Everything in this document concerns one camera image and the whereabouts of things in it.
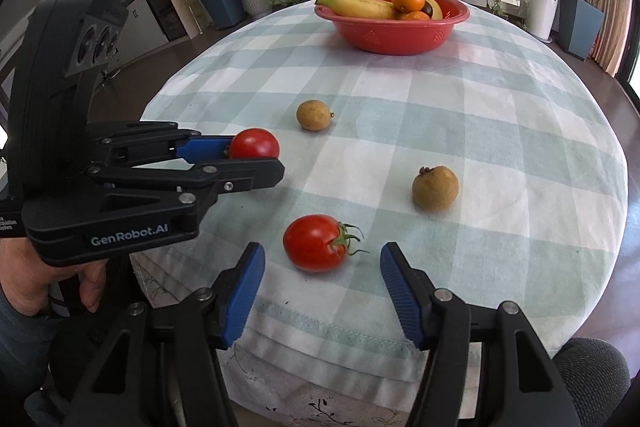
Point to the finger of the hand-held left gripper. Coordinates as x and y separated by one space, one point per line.
205 148
250 174

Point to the person's left hand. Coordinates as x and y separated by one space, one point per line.
25 277

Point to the red tomato without stem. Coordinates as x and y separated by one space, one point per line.
255 143

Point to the red tomato with green stem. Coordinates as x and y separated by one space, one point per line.
312 242

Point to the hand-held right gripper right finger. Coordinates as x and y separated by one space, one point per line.
400 292

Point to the beige curtain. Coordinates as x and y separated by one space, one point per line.
612 22

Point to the dark round fruit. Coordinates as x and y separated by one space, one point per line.
428 10

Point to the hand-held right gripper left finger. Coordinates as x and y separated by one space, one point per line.
245 297

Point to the white floral undercloth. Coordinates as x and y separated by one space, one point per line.
300 387

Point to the small yellow banana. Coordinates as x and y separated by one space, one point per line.
436 9

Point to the small orange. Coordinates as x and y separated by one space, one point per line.
412 16

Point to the grey fabric chair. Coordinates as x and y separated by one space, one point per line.
595 377

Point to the large brown longan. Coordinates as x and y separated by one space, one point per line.
436 189

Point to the small brown longan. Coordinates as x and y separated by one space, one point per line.
312 116

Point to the green white checkered tablecloth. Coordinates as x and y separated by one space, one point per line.
450 117

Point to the large yellow banana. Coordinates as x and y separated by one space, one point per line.
360 9

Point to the red plastic bowl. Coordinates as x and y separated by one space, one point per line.
395 34

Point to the person's left forearm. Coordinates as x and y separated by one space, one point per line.
15 327

